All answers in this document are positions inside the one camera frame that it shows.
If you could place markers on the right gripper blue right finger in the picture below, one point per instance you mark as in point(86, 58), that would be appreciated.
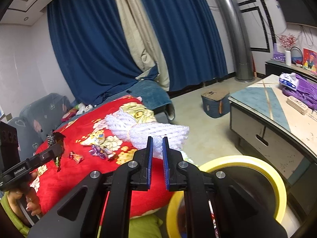
point(166, 163)

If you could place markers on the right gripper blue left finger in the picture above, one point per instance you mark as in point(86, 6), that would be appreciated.
point(99, 205)

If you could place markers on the orange purple snack wrapper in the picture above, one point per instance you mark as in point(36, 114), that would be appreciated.
point(76, 157)

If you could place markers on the purple candy wrapper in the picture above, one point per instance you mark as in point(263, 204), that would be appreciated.
point(102, 153)

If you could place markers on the yellow white snack wrapper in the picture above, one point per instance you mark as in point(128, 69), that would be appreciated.
point(94, 139)

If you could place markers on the white foam net sleeve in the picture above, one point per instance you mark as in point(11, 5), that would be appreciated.
point(126, 128)

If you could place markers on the green sleeve forearm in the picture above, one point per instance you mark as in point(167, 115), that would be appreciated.
point(21, 227)

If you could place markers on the yellow rimmed black trash bin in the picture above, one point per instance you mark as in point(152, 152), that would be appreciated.
point(247, 183)

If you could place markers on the left hand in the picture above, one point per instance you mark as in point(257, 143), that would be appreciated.
point(33, 202)

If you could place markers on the grey patterned sofa cushion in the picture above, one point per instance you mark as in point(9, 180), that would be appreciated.
point(36, 120)

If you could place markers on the green trouser leg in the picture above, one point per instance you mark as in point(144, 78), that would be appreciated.
point(145, 226)

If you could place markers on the red floral blanket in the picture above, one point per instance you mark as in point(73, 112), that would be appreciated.
point(55, 182)

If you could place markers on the plush toys pile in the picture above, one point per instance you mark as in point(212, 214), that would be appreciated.
point(77, 110)

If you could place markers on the marble top coffee table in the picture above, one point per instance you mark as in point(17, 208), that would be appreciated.
point(272, 130)

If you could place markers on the blue storage stool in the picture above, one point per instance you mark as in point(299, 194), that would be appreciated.
point(216, 103)

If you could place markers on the beige power strip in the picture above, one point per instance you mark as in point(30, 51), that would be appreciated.
point(297, 104)

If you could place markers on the left blue curtain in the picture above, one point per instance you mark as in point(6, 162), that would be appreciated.
point(91, 49)

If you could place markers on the blue curtain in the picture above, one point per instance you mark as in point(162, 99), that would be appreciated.
point(189, 39)
point(91, 49)

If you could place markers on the purple backpack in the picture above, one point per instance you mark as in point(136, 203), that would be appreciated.
point(306, 92)

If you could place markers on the blue sofa throw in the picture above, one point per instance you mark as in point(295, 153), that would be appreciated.
point(153, 97)

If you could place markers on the tissue pack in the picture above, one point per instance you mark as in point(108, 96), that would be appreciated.
point(289, 80)

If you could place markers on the silver tower air conditioner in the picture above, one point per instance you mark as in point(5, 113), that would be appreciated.
point(239, 41)

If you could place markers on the black tv cabinet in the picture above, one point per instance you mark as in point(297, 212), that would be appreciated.
point(277, 67)

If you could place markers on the purple gift box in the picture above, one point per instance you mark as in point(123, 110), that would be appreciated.
point(278, 53)

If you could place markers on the round glass ornament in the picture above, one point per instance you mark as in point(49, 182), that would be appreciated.
point(296, 56)

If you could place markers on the colourful portrait painting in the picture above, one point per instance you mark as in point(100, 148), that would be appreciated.
point(310, 60)

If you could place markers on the white vase red flowers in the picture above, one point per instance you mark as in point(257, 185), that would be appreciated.
point(287, 42)

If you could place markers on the beige inner curtain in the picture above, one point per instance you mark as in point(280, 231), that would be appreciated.
point(142, 41)

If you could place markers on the right blue curtain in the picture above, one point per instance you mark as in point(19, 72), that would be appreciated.
point(189, 39)

